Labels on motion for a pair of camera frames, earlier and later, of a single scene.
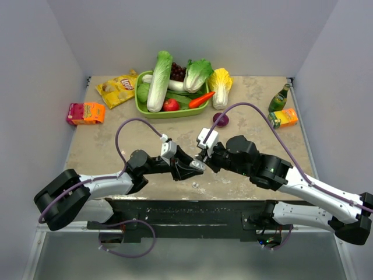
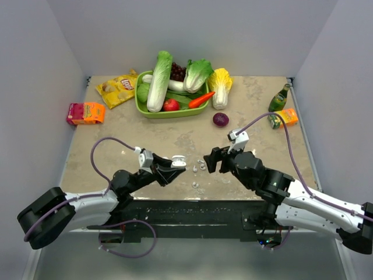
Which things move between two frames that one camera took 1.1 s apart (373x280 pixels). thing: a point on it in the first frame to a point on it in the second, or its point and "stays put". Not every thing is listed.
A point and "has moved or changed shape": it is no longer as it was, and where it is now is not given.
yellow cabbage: x=220 y=81 stays put
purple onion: x=223 y=122 stays put
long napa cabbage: x=158 y=84 stays put
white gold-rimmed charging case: x=197 y=164 has moved or changed shape
